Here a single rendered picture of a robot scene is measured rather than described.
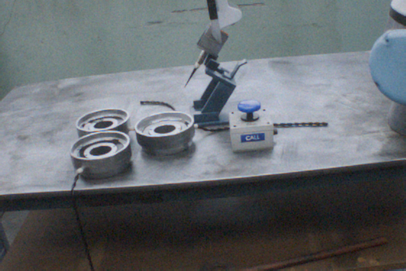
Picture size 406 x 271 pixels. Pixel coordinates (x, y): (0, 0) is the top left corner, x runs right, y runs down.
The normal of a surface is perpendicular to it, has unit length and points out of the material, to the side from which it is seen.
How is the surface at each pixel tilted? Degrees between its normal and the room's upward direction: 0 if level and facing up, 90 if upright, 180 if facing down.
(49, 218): 0
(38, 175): 0
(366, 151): 0
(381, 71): 97
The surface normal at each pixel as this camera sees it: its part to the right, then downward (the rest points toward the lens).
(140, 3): 0.01, 0.40
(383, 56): -0.62, 0.48
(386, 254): -0.10, -0.91
